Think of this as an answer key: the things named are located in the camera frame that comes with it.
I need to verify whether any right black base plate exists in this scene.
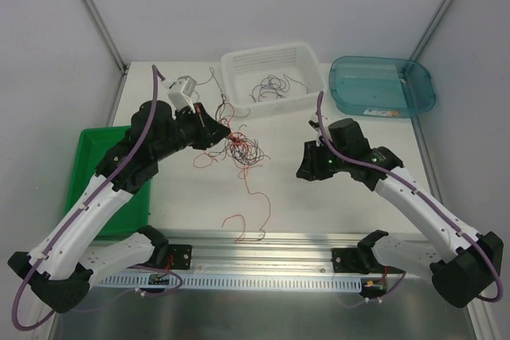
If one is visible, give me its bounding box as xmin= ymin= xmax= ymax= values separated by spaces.
xmin=331 ymin=248 xmax=403 ymax=275

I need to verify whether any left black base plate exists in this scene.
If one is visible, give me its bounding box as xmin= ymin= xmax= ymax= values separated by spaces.
xmin=163 ymin=244 xmax=193 ymax=271

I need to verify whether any white slotted cable duct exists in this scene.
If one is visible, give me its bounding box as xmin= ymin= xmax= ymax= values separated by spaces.
xmin=98 ymin=271 xmax=362 ymax=293

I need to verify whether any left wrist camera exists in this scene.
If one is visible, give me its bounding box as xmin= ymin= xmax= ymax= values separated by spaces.
xmin=165 ymin=76 xmax=197 ymax=111

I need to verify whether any orange wire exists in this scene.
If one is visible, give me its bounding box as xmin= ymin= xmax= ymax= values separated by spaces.
xmin=192 ymin=100 xmax=274 ymax=244

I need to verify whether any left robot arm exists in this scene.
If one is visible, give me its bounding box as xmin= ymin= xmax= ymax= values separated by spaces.
xmin=8 ymin=100 xmax=230 ymax=314

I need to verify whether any aluminium frame post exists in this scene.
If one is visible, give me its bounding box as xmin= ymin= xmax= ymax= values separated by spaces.
xmin=59 ymin=0 xmax=128 ymax=75
xmin=409 ymin=0 xmax=456 ymax=61

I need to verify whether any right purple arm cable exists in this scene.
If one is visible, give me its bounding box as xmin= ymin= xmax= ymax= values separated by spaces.
xmin=315 ymin=91 xmax=504 ymax=309

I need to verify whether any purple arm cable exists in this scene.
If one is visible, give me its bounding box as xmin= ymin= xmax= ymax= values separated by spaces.
xmin=10 ymin=64 xmax=185 ymax=332
xmin=315 ymin=91 xmax=504 ymax=309

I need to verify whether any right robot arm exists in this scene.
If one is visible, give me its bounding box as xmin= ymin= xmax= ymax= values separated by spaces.
xmin=296 ymin=117 xmax=504 ymax=307

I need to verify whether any purple thin wire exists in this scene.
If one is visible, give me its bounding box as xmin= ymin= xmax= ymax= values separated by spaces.
xmin=249 ymin=75 xmax=292 ymax=103

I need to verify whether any right aluminium frame post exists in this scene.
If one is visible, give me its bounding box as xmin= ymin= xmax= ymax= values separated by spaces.
xmin=409 ymin=0 xmax=456 ymax=61

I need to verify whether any green plastic tray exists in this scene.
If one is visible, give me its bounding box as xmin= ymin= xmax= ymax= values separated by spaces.
xmin=63 ymin=126 xmax=155 ymax=237

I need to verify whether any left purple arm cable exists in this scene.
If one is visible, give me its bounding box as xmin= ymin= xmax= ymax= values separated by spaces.
xmin=10 ymin=64 xmax=185 ymax=332

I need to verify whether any black thin wire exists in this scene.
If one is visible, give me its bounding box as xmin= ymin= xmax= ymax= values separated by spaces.
xmin=278 ymin=72 xmax=310 ymax=96

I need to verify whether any teal transparent container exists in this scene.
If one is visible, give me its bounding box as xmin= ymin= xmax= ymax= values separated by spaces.
xmin=328 ymin=56 xmax=436 ymax=119

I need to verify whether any aluminium mounting rail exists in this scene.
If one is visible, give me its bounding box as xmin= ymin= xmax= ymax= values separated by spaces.
xmin=48 ymin=229 xmax=478 ymax=279

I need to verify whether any white perforated basket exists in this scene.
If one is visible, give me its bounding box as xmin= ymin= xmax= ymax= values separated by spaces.
xmin=221 ymin=42 xmax=327 ymax=118

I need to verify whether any left aluminium frame post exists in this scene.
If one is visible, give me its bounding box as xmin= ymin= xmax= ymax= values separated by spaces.
xmin=59 ymin=0 xmax=128 ymax=75

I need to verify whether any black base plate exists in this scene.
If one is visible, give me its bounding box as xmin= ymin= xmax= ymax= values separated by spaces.
xmin=163 ymin=244 xmax=193 ymax=271
xmin=331 ymin=248 xmax=403 ymax=275

